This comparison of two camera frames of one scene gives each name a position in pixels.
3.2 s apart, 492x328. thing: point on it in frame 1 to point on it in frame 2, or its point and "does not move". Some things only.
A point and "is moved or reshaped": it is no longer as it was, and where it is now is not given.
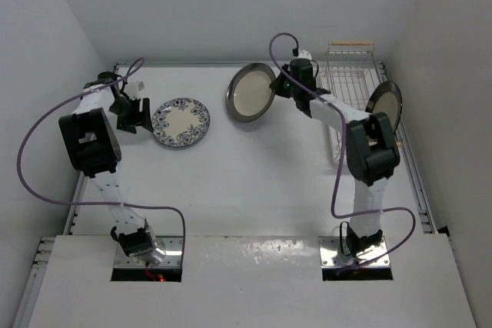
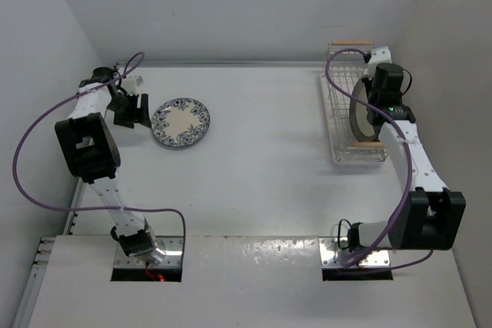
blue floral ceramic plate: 181,121 does not move
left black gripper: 141,118 does not move
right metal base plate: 332,257 does not move
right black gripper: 278,86 to 368,84
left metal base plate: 174,257 does not move
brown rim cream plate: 249,97 is moved or reshaped
